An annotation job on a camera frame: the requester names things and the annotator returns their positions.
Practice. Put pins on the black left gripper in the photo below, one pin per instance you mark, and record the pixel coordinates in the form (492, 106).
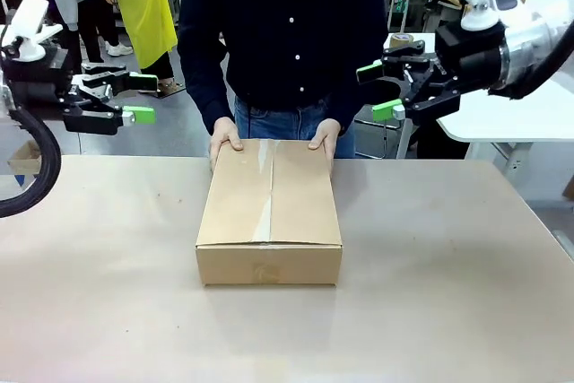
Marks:
(38, 87)

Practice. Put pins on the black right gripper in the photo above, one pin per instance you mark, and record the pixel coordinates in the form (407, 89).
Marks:
(471, 58)

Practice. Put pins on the brown cardboard shipping box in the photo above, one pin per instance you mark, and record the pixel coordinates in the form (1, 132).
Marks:
(269, 203)

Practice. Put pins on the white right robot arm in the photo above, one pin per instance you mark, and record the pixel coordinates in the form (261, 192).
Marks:
(538, 28)

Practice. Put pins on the dark-sleeved left forearm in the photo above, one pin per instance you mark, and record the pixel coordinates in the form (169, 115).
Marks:
(363, 96)

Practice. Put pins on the dark-sleeved right forearm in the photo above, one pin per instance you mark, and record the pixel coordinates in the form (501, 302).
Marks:
(204, 87)

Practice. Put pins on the small open cardboard box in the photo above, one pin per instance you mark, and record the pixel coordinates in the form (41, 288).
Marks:
(24, 158)

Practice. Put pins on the person's left hand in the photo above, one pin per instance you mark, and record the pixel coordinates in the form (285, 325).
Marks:
(329, 134)

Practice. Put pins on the person's right hand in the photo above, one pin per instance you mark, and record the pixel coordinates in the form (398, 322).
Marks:
(224, 132)

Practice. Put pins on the brown packing tape roll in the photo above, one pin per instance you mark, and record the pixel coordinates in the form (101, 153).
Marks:
(402, 40)

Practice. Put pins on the metal-legged stool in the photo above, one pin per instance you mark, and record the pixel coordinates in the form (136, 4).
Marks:
(381, 132)

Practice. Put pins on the person in yellow apron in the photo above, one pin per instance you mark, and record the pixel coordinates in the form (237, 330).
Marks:
(143, 11)

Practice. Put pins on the white side table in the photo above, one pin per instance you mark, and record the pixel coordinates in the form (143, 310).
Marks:
(507, 116)

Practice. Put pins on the person in dark navy shirt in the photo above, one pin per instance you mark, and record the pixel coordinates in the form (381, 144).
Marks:
(282, 33)

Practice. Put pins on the cardboard piece on floor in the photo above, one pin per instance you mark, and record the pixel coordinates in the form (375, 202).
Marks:
(569, 188)

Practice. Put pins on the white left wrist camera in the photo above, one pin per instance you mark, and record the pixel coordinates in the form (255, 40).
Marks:
(29, 20)

